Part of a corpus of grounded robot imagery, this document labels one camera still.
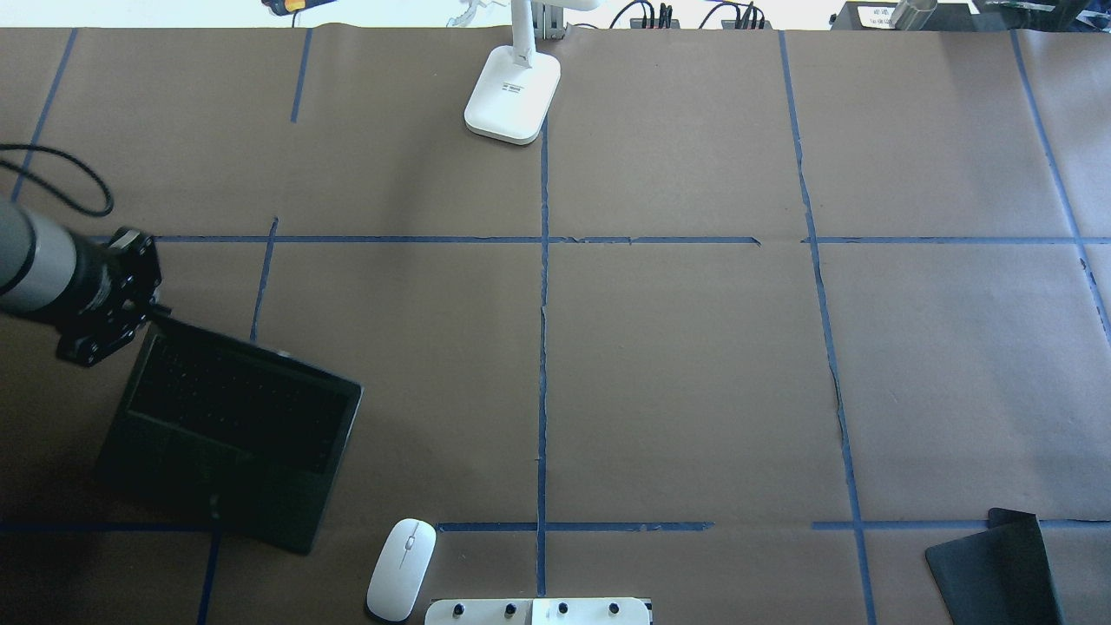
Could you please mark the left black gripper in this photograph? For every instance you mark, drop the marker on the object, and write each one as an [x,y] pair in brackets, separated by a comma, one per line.
[94,292]

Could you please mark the black orange connector strip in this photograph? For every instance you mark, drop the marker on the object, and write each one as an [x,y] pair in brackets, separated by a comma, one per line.
[708,15]

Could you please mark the silver metal cylinder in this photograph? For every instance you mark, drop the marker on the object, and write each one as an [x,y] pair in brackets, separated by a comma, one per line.
[912,15]

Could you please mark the grey laptop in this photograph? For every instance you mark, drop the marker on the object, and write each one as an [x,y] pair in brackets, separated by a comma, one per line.
[230,433]

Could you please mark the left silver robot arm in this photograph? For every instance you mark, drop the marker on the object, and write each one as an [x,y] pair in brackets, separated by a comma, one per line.
[38,259]

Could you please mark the white desk lamp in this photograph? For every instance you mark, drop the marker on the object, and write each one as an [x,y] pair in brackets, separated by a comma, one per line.
[515,89]

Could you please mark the white computer mouse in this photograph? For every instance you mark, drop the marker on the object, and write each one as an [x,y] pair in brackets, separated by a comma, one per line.
[400,569]

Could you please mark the black mouse pad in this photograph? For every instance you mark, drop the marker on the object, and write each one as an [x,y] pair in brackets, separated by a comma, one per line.
[1001,575]

